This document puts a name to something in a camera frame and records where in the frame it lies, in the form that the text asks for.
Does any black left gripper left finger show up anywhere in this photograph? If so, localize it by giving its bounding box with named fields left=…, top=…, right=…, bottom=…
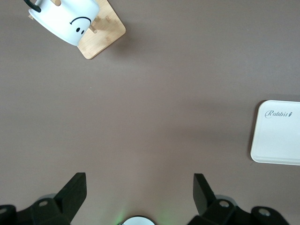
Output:
left=0, top=172, right=88, bottom=225

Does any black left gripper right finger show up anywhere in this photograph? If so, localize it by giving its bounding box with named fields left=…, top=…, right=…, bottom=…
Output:
left=187, top=173, right=290, bottom=225

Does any white smiley mug black handle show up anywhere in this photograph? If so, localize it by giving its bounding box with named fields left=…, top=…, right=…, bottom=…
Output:
left=23, top=0, right=100, bottom=47

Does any cream rabbit print tray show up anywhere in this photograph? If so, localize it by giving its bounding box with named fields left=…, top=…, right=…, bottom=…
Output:
left=250, top=100, right=300, bottom=166

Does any brown table mat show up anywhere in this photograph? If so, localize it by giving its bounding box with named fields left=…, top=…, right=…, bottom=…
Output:
left=0, top=0, right=300, bottom=225

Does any wooden mug tree stand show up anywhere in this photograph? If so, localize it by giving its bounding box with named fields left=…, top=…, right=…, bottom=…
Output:
left=27, top=0, right=127, bottom=60

